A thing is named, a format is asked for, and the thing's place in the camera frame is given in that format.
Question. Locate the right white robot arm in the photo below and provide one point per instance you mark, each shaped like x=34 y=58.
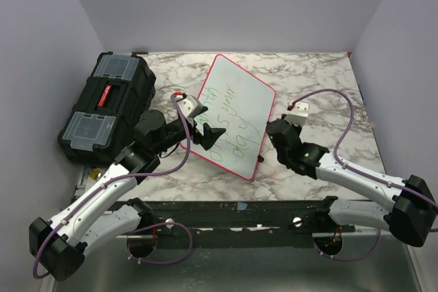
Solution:
x=403 y=207

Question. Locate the yellow connector block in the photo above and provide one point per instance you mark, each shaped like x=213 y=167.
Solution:
x=94 y=174

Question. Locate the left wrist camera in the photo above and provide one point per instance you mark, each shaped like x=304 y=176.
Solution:
x=190 y=106

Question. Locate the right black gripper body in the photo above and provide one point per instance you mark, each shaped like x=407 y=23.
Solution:
x=298 y=128

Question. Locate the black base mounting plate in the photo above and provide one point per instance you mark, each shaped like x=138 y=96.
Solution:
x=175 y=225

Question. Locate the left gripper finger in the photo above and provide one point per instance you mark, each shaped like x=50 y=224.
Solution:
x=198 y=116
x=211 y=136

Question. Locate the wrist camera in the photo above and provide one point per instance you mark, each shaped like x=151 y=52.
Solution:
x=190 y=106
x=298 y=113

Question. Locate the black plastic toolbox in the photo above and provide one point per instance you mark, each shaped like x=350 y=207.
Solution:
x=101 y=123

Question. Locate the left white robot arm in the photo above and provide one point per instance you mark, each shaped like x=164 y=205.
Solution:
x=60 y=245

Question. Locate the pink-framed whiteboard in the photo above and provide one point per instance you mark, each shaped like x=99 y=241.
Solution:
x=241 y=103

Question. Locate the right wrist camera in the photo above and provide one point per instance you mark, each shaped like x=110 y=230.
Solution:
x=298 y=113

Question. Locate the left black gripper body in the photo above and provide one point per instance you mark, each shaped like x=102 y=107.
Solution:
x=176 y=135

